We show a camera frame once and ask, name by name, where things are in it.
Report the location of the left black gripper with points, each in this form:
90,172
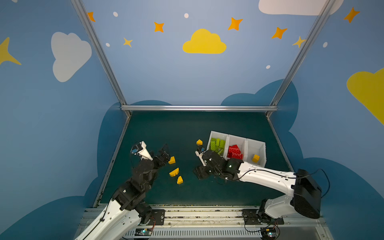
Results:
162,157

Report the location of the yellow square brick cluster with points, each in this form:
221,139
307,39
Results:
172,160

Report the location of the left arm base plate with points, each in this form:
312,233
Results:
156,217

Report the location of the left controller board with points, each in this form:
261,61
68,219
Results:
143,233

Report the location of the aluminium frame right post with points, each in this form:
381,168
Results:
311,37

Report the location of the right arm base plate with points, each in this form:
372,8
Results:
252,217

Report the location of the yellow slope brick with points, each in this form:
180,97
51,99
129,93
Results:
199,142
180,180

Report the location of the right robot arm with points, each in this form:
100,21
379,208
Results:
301,193

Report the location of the yellow curved brick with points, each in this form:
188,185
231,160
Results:
174,172

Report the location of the controller board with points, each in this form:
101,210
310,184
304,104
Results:
143,233
269,234

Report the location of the aluminium frame rear bar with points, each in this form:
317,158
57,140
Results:
159,108

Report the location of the front aluminium rail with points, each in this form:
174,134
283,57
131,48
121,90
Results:
217,222

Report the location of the white three-compartment bin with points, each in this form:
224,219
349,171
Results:
248,147

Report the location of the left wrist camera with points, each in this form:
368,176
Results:
140,150

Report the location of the aluminium frame post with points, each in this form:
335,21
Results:
311,37
90,30

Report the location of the yellow slope brick front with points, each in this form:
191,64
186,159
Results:
180,180

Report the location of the aluminium frame left post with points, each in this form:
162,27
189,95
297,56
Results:
90,30

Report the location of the right controller board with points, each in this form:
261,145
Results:
269,234

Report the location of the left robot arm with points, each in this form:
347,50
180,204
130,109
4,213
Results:
127,209

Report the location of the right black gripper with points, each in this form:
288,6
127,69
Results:
202,170

